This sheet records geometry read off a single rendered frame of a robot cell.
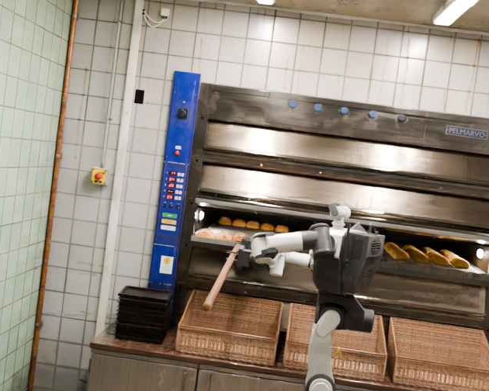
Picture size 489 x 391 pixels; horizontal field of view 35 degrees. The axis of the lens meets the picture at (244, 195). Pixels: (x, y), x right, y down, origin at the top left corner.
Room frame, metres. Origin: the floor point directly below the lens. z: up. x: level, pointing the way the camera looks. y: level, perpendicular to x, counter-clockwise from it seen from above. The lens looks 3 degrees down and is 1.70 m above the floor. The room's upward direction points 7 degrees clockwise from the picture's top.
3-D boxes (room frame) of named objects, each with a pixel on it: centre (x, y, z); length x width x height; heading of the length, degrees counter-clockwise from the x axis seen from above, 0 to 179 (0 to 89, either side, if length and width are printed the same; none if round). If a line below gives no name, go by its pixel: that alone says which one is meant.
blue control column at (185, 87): (5.60, 0.38, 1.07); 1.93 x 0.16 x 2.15; 177
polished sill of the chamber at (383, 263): (4.63, -0.62, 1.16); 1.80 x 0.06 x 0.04; 87
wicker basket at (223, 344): (4.37, -0.02, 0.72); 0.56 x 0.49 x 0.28; 86
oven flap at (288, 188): (4.61, -0.62, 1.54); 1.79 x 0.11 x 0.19; 87
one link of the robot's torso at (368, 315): (3.74, -0.56, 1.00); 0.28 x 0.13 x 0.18; 87
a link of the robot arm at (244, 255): (3.82, -0.07, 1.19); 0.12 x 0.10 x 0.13; 80
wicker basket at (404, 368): (4.31, -1.22, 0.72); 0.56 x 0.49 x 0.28; 85
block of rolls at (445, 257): (5.02, -1.22, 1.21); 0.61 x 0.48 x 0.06; 177
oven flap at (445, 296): (4.61, -0.62, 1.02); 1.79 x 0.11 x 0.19; 87
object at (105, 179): (4.65, 0.88, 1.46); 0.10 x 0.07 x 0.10; 87
